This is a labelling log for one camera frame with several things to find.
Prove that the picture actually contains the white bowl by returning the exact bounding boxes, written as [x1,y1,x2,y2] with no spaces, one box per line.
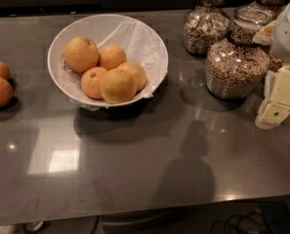
[47,14,169,109]

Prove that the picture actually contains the black box under table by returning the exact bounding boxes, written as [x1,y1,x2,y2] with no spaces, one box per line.
[260,202,290,234]

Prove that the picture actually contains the glass jar of ring cereal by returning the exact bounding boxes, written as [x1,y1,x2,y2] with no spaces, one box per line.
[205,6,275,99]

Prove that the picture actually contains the large orange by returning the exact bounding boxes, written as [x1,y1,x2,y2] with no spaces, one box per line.
[100,69,137,104]
[63,36,100,73]

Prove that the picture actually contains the glass jar of square cereal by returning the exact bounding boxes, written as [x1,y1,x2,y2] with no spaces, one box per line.
[183,0,230,56]

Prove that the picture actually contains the orange front left in bowl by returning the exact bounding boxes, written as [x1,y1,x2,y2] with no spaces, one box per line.
[81,67,107,99]

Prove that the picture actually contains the glass jar of colourful cereal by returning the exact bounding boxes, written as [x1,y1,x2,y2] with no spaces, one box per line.
[269,53,282,72]

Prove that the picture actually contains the orange right in bowl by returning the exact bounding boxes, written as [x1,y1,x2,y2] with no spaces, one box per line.
[118,61,147,92]

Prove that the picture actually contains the white plastic bowl liner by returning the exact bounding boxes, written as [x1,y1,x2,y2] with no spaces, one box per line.
[58,16,169,112]

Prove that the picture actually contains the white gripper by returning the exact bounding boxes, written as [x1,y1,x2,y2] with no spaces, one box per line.
[252,2,290,130]

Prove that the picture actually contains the black cables under table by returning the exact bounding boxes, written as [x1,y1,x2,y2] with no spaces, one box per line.
[209,208,269,234]

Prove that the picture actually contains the orange back middle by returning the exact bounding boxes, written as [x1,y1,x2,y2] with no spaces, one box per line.
[99,44,127,70]

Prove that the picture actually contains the large orange front in bowl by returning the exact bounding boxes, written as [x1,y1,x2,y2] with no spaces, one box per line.
[100,69,137,104]

